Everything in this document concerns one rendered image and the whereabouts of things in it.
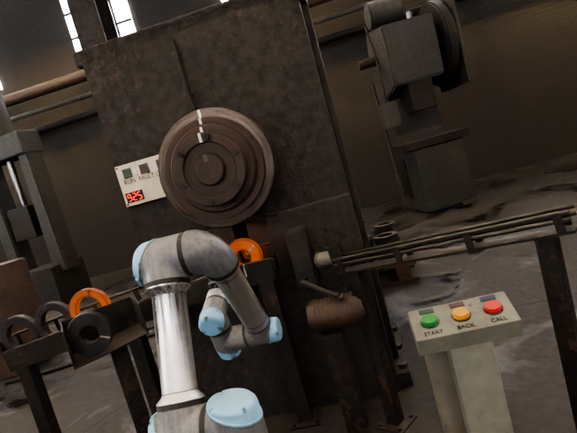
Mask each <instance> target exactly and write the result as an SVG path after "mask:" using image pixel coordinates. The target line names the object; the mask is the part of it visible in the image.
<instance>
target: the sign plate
mask: <svg viewBox="0 0 577 433"><path fill-rule="evenodd" d="M158 158H159V155H157V156H151V157H148V158H145V159H142V160H139V161H136V162H131V163H127V164H125V165H122V166H118V167H115V171H116V174H117V176H118V181H119V184H120V187H121V190H122V193H123V195H124V198H125V203H126V206H127V207H130V206H132V205H136V204H141V203H145V202H148V201H151V200H155V199H158V198H163V197H166V195H165V193H164V191H163V189H162V187H161V182H160V178H159V173H158V167H157V163H156V161H157V160H158ZM146 163H147V166H148V169H149V172H147V173H143V174H141V171H140V167H139V166H140V165H143V164H146ZM128 168H129V169H130V170H131V175H132V176H131V177H129V178H125V177H124V175H123V172H122V170H126V169H128ZM139 191H140V192H139ZM133 192H134V193H133ZM132 193H133V194H132ZM137 193H138V195H140V194H141V195H142V196H143V197H142V196H141V195H140V196H138V195H137ZM127 194H130V195H128V198H127ZM134 196H135V197H134ZM131 198H132V201H131ZM133 198H134V199H137V200H134V199H133ZM140 198H141V199H140ZM130 201H131V202H130Z"/></svg>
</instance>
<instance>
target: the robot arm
mask: <svg viewBox="0 0 577 433"><path fill-rule="evenodd" d="M132 270H133V275H134V277H136V281H137V283H138V284H139V285H140V286H142V287H144V292H145V293H146V294H148V295H149V296H150V297H151V298H152V307H153V315H154V323H155V339H156V348H157V356H158V364H159V372H160V381H161V399H160V400H159V402H158V403H157V404H156V413H155V414H154V415H153V416H152V417H151V419H150V420H149V427H148V433H268V430H267V427H266V424H265V421H264V416H263V410H262V408H261V406H260V405H259V403H258V398H257V396H256V395H255V394H254V393H252V392H251V391H250V390H247V389H244V388H230V389H226V390H223V391H222V392H221V393H216V394H214V395H213V396H212V397H211V398H210V399H209V400H208V402H207V404H206V399H205V395H204V394H203V393H202V392H200V391H199V390H198V389H197V377H196V370H195V363H194V356H193V349H192V341H191V328H190V321H189V314H188V307H187V300H186V291H187V290H188V289H189V288H190V286H191V280H190V277H192V276H196V275H197V274H204V275H206V277H207V278H208V280H209V283H208V286H209V288H210V289H209V292H208V294H207V296H206V299H205V302H204V305H203V309H202V312H201V314H200V315H199V322H198V327H199V329H200V331H201V332H203V333H204V334H205V335H208V336H210V338H211V340H212V342H213V345H214V347H215V349H216V351H217V353H218V355H219V356H220V358H222V359H224V360H231V359H233V358H234V357H237V356H238V355H239V354H240V353H241V349H245V348H249V347H253V346H257V345H265V344H270V343H273V342H276V341H280V340H281V339H282V325H281V322H280V320H279V319H278V318H277V317H270V318H269V317H268V315H267V314H266V312H265V311H264V309H263V307H262V306H261V304H260V302H259V300H258V298H257V297H256V295H255V294H254V292H253V290H252V288H251V286H250V284H249V283H248V282H247V280H246V278H245V276H244V274H243V273H242V271H241V269H240V260H239V258H238V256H237V255H236V253H235V251H234V250H233V249H232V248H231V247H230V246H229V245H228V244H227V243H226V242H225V241H224V240H222V239H221V238H219V237H218V236H216V235H213V234H211V233H209V232H207V231H203V230H198V229H193V230H187V231H185V232H183V233H179V234H176V235H169V236H166V237H162V238H159V239H157V238H156V239H153V240H151V241H147V242H144V243H143V244H141V245H140V246H139V247H138V248H137V250H136V251H135V253H134V255H133V260H132ZM228 309H233V310H234V312H235V313H236V314H237V316H238V317H239V319H240V321H241V322H242V324H239V325H236V326H232V325H231V323H230V320H229V319H228V316H227V310H228Z"/></svg>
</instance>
